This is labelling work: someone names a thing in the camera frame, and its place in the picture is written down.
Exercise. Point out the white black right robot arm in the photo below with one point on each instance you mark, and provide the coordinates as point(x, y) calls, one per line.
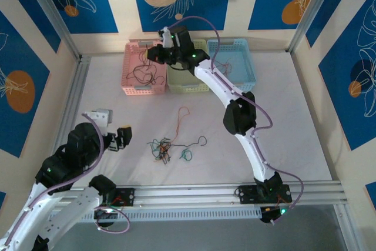
point(258, 154)

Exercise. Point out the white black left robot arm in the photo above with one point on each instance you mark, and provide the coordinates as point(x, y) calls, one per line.
point(73, 204)

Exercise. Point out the pink plastic basket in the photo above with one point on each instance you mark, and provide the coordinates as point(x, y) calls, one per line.
point(132, 57)

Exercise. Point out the green plastic basket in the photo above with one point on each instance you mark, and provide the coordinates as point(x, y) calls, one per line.
point(182, 82)

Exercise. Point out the blue plastic basket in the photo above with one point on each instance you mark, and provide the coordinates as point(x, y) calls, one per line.
point(241, 57)

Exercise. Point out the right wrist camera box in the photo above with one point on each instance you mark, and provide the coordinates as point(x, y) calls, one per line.
point(167, 38)

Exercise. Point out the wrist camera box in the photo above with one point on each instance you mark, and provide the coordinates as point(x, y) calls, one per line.
point(167, 38)
point(102, 115)

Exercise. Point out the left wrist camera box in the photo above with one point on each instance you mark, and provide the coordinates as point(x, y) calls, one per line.
point(102, 115)

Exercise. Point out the aluminium table side rail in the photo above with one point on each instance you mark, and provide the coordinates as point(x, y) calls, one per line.
point(73, 95)

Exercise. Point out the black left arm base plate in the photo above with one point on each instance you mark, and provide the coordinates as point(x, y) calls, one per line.
point(127, 196)

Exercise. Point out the long grooved aluminium rail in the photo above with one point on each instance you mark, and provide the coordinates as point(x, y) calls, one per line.
point(191, 195)

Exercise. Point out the aluminium frame post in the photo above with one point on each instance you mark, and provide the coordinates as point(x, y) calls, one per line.
point(53, 10)
point(348, 227)
point(312, 10)

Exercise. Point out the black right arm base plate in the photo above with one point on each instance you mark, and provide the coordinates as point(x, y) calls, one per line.
point(246, 195)

